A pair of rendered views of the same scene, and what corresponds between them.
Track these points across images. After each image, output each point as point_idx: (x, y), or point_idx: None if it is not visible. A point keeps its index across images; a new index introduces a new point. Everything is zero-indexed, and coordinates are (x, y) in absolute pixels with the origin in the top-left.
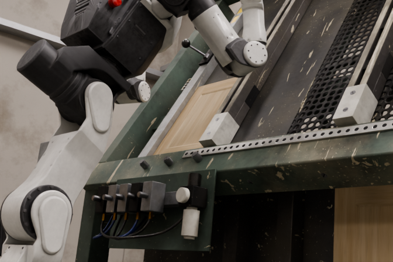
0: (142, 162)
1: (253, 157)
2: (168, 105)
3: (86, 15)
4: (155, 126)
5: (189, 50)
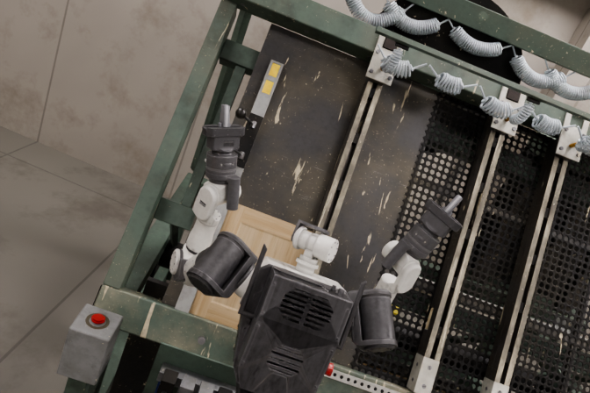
0: (203, 342)
1: (339, 392)
2: (169, 178)
3: (296, 388)
4: (159, 215)
5: (198, 98)
